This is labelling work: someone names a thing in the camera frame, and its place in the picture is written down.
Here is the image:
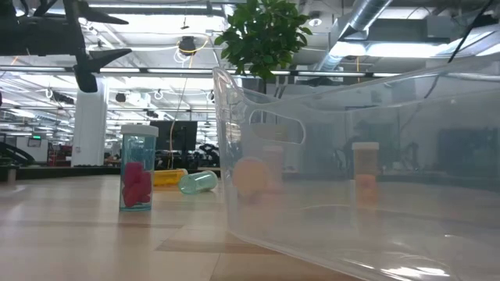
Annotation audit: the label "green potted plant white pot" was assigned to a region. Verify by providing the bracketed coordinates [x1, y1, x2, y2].
[213, 0, 313, 95]

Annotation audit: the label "thin black cable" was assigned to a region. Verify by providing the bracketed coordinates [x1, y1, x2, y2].
[448, 0, 494, 64]

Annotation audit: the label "clear plastic bin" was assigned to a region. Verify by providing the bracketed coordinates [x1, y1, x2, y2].
[212, 58, 500, 281]

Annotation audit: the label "yellow pill bottle white cap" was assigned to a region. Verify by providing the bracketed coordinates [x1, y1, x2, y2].
[152, 168, 189, 187]

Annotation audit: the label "silver ventilation duct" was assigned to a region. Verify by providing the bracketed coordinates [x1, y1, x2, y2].
[312, 0, 394, 73]

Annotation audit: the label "white pillar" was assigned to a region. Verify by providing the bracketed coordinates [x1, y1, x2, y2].
[71, 77, 109, 167]

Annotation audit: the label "black ceiling device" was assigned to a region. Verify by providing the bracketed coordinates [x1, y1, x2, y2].
[178, 35, 198, 56]

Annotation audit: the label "black background monitor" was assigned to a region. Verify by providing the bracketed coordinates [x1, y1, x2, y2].
[149, 120, 198, 153]

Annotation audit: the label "blue bottle pink pills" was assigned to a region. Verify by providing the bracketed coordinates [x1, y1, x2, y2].
[119, 124, 159, 212]

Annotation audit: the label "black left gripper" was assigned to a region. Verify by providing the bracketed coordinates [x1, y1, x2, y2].
[0, 0, 133, 94]

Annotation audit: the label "black aluminium table frame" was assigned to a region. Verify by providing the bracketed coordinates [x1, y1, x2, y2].
[0, 165, 222, 183]

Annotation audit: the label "green pill bottle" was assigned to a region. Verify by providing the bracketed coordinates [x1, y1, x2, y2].
[178, 170, 219, 195]

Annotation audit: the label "wide orange pill bottle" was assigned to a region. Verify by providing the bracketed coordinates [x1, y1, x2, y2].
[232, 156, 271, 196]

